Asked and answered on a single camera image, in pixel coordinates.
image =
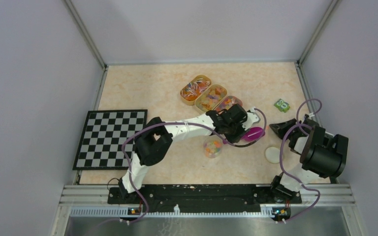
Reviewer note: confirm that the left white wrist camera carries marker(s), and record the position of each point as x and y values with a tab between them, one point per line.
252	119

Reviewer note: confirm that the tray of orange pink candies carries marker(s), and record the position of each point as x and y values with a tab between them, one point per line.
228	102

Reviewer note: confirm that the black white checkerboard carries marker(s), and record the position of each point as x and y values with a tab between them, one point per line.
104	133

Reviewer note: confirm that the white round lid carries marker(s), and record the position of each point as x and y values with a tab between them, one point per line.
272	155

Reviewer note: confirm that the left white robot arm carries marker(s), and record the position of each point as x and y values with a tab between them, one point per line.
152	143

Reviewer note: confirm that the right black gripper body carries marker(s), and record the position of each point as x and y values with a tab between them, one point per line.
294	132

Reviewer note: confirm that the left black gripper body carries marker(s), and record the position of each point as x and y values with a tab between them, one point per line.
235	132

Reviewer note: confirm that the tray of yellow purple candies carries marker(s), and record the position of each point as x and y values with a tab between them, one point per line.
210	98

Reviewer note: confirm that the purple plastic scoop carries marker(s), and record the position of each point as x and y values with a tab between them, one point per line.
253	134

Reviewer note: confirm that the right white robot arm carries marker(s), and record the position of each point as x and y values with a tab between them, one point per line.
322	155

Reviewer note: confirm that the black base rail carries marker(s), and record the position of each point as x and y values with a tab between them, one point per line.
201	198

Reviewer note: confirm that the tray of striped candies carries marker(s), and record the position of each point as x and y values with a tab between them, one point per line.
191	91

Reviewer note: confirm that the clear plastic cup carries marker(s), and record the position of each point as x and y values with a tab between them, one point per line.
212	147

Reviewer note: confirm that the green owl eraser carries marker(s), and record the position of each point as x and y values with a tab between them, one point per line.
282	105

